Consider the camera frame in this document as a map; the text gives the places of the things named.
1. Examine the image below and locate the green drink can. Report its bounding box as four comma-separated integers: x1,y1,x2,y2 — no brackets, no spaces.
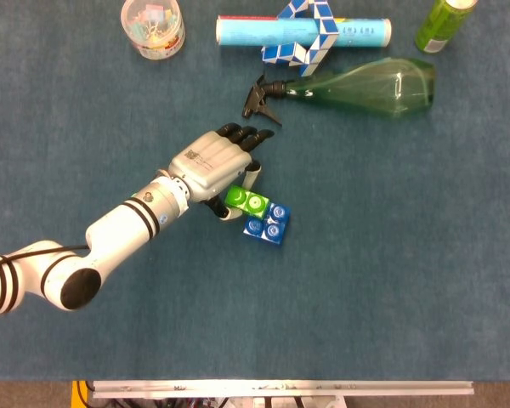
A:
414,0,479,54

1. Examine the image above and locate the aluminium profile rail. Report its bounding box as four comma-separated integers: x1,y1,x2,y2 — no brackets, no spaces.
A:
92,379,476,400

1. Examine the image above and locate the blue felt table cloth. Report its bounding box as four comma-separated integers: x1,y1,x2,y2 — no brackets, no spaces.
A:
0,0,510,382

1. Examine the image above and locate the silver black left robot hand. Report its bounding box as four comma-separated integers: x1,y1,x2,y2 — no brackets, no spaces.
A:
167,122,276,222

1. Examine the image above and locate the green spray bottle black trigger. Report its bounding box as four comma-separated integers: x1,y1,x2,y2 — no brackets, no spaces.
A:
241,57,437,128

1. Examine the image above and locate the blue toy brick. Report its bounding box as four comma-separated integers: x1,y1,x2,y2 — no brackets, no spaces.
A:
242,202,292,247

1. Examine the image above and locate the clear plastic jar of clips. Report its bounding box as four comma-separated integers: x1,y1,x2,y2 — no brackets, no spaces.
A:
119,0,186,60

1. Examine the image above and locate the light blue paper roll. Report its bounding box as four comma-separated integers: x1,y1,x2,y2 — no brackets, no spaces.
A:
215,14,393,48

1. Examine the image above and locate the green toy brick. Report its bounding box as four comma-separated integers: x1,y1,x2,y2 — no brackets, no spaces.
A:
224,184,269,221

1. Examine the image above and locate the yellow frame part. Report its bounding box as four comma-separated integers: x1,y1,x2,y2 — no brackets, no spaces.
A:
71,380,90,408

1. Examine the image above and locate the blue white snake puzzle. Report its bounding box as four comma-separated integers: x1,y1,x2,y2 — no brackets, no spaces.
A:
261,0,340,77

